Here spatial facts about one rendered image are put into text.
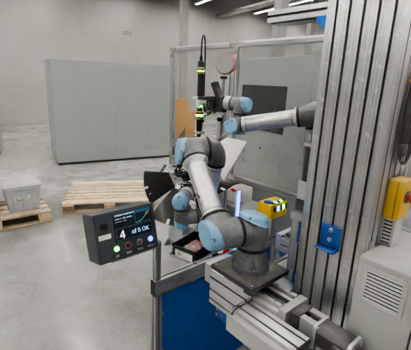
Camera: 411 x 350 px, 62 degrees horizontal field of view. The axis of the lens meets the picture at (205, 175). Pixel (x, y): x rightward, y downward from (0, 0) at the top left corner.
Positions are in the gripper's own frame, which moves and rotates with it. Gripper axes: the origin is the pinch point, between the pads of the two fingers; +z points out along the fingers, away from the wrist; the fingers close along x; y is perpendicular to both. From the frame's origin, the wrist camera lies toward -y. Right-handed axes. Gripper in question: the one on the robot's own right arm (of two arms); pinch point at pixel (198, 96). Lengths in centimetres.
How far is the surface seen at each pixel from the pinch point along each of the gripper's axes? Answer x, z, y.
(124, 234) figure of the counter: -78, -31, 50
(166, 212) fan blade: -20, 5, 67
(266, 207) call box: 15, -42, 61
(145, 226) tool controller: -69, -32, 49
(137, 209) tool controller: -70, -30, 42
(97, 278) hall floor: -2, 111, 166
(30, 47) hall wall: 431, 1130, -101
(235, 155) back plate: 36, -4, 39
